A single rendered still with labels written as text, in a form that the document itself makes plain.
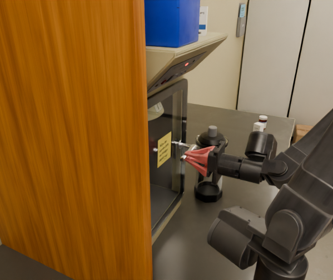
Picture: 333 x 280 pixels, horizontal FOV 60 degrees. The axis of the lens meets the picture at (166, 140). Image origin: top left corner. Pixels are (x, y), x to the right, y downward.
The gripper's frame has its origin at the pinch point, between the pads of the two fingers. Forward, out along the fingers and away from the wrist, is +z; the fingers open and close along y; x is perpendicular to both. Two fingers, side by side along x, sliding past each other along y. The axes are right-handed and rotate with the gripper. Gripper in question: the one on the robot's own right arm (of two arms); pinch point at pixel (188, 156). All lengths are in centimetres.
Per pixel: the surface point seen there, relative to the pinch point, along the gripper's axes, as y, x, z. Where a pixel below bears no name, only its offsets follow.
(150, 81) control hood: 25.5, 20.9, -0.7
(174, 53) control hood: 30.6, 20.9, -5.3
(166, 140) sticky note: 5.3, 3.7, 4.8
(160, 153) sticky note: 3.0, 6.8, 4.8
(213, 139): -2.0, -17.3, -1.9
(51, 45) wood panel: 31.8, 29.2, 12.7
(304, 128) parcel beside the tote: -92, -272, -34
